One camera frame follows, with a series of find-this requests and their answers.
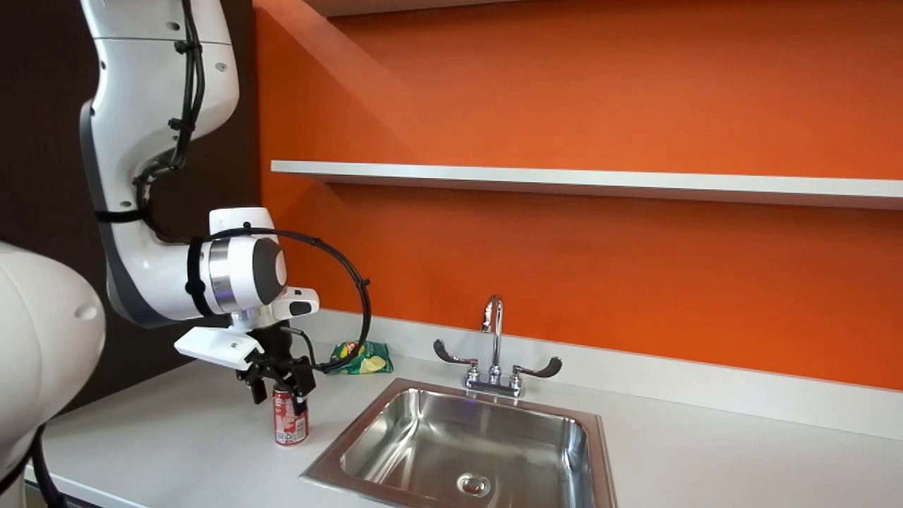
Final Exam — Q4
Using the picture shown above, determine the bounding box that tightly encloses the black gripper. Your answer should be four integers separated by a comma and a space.
238, 323, 317, 417

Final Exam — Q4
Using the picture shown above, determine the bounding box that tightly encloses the chrome faucet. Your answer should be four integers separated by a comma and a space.
433, 298, 564, 399

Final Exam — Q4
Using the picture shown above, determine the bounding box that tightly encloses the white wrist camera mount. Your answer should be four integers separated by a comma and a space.
175, 288, 320, 372

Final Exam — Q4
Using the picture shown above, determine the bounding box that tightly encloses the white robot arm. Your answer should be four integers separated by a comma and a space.
0, 0, 304, 485

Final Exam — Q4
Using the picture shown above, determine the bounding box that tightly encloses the stainless steel sink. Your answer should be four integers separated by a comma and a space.
304, 379, 619, 508

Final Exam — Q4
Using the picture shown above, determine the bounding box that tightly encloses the red soda can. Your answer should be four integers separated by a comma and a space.
272, 388, 307, 447

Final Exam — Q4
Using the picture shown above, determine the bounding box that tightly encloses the white wall shelf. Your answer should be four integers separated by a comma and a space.
272, 161, 903, 213

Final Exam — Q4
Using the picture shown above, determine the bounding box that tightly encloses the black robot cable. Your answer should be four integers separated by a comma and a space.
183, 224, 376, 377

